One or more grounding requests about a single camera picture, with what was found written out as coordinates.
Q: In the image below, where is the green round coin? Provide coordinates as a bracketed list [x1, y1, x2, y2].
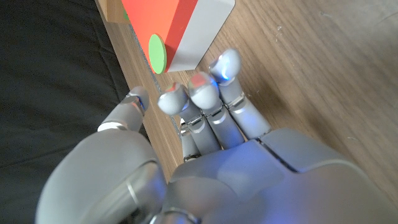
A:
[148, 34, 168, 75]

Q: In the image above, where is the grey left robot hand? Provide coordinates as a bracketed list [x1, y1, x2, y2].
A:
[35, 48, 398, 224]

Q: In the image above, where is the black fabric backdrop curtain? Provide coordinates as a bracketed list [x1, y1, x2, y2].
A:
[0, 0, 150, 224]

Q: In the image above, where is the red and white box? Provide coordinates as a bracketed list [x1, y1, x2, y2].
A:
[121, 0, 236, 75]

